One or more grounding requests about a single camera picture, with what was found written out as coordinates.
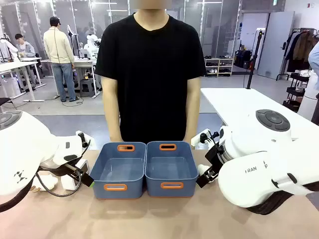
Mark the person's right hand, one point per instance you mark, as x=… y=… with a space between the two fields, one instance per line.
x=116 y=139

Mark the seated person in grey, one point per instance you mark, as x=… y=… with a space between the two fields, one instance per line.
x=25 y=48

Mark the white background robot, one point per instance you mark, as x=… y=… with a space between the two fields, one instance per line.
x=91 y=46

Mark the person in black t-shirt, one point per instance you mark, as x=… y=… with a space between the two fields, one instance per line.
x=149 y=74

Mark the clothes rack with coats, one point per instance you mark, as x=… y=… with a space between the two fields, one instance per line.
x=301 y=49

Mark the white digital clock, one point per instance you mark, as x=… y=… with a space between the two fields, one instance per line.
x=71 y=185
x=203 y=169

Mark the black tripod pole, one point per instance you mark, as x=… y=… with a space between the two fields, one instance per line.
x=254 y=57

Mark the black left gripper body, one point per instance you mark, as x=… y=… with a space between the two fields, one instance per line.
x=71 y=170

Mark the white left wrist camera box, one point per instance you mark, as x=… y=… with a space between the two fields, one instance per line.
x=86 y=139

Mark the black utility cart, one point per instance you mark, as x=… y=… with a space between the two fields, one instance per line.
x=296 y=92

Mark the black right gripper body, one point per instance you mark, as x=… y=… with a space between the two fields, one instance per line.
x=214 y=156

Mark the person in blue shirt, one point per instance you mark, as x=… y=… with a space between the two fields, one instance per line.
x=314 y=57

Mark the white workbench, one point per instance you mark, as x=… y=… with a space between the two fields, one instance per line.
x=17 y=66

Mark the person's left hand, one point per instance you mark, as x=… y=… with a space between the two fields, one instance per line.
x=188 y=139

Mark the person's left forearm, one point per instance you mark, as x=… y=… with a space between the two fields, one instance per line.
x=193 y=107

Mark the man in cream jacket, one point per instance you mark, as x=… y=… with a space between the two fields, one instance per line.
x=59 y=49

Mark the wooden shoe rack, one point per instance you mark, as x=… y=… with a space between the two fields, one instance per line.
x=219 y=66

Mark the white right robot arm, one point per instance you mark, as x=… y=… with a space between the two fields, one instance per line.
x=249 y=179

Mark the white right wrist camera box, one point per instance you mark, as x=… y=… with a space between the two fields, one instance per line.
x=200 y=138

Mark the white rounded object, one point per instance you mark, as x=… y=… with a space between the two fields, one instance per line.
x=309 y=99

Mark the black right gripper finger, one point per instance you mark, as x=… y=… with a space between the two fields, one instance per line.
x=213 y=174
x=203 y=181

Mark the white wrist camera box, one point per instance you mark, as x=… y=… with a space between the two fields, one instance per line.
x=200 y=138
x=86 y=139

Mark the grey desk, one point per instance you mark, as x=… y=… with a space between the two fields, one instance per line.
x=82 y=62

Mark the person's right forearm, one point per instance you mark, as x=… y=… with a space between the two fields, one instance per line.
x=111 y=107

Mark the grey step stool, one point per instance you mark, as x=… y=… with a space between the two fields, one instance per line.
x=87 y=87

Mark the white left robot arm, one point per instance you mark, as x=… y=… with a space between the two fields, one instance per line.
x=22 y=149

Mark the white plush toy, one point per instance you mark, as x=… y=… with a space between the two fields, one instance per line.
x=47 y=183

